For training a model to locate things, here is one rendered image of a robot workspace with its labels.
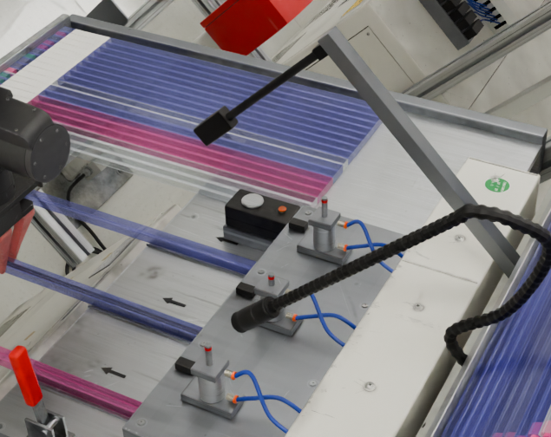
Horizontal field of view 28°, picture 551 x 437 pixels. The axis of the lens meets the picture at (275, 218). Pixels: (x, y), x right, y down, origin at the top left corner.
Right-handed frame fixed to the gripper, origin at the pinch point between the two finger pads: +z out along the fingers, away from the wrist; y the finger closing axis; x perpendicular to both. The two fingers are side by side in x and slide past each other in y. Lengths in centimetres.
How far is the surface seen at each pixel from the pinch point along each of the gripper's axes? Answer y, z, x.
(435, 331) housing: 3.2, -7.4, -47.2
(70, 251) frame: 50, 48, 35
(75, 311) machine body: 21.7, 29.9, 11.0
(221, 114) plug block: 11.3, -18.2, -21.5
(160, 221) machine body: 44, 30, 11
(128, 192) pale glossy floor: 95, 72, 56
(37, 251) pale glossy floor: 66, 69, 59
